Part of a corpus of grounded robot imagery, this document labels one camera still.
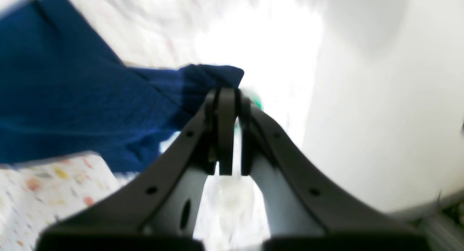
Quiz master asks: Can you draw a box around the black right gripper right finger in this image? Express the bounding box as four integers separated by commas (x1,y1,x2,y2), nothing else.
239,96,430,251

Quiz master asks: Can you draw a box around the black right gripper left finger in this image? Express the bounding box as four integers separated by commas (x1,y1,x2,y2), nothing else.
36,89,238,251

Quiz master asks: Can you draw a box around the dark blue t-shirt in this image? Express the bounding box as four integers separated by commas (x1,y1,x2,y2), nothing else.
0,0,245,172

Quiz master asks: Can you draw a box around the green electrical tape roll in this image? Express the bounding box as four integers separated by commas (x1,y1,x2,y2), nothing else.
234,89,262,130

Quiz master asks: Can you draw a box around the terrazzo patterned table cloth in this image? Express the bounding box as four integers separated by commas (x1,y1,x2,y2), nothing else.
1,0,323,251

